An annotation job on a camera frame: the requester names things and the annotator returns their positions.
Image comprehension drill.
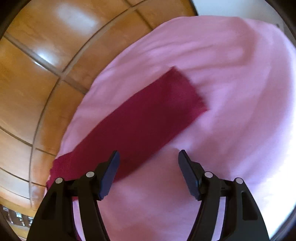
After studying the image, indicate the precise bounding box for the dark red garment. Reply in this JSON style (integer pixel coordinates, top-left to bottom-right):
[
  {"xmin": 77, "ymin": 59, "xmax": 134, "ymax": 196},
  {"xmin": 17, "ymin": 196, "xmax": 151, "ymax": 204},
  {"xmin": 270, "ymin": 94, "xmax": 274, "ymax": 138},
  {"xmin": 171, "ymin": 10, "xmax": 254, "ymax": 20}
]
[{"xmin": 46, "ymin": 68, "xmax": 207, "ymax": 187}]

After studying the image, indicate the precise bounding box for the pink bed cover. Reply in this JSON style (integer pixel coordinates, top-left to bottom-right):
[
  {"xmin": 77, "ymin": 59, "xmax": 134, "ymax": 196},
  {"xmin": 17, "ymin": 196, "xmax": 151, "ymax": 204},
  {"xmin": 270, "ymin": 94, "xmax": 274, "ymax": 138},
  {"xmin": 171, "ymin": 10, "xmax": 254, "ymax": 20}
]
[{"xmin": 54, "ymin": 16, "xmax": 295, "ymax": 240}]

